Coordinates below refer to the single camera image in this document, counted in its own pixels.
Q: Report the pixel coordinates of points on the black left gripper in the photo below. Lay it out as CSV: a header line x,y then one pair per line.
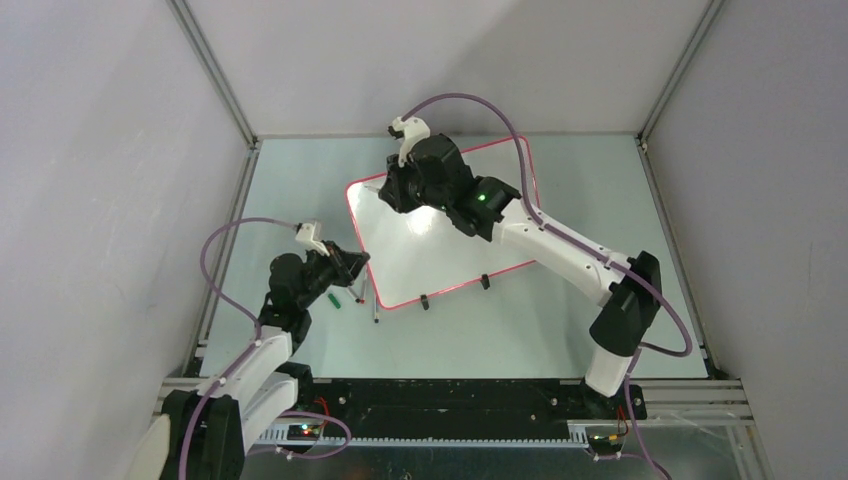
x,y
345,265

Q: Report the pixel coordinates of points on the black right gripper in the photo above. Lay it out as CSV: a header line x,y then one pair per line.
x,y
393,190

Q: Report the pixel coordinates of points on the green marker cap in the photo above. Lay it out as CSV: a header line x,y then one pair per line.
x,y
335,301

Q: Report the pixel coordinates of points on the pink-framed whiteboard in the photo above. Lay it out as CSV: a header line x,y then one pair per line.
x,y
419,253

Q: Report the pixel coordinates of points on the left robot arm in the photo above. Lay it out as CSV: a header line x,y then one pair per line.
x,y
207,432

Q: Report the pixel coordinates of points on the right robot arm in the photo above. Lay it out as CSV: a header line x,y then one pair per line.
x,y
626,289

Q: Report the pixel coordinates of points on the black-capped whiteboard marker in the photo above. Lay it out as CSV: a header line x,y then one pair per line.
x,y
353,294

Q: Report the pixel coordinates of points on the left electronics board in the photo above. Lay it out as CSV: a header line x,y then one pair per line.
x,y
304,432

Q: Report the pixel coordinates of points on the electronics board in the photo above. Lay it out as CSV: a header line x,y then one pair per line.
x,y
304,432
605,446

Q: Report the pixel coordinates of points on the right electronics board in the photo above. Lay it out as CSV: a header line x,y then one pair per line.
x,y
605,446

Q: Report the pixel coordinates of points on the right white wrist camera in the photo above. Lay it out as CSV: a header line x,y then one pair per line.
x,y
408,132

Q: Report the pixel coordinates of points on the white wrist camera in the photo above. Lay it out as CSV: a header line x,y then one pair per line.
x,y
308,234
408,132

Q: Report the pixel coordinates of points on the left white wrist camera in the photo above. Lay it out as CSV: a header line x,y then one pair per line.
x,y
308,234

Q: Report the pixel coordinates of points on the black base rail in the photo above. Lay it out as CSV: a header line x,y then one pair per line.
x,y
467,409

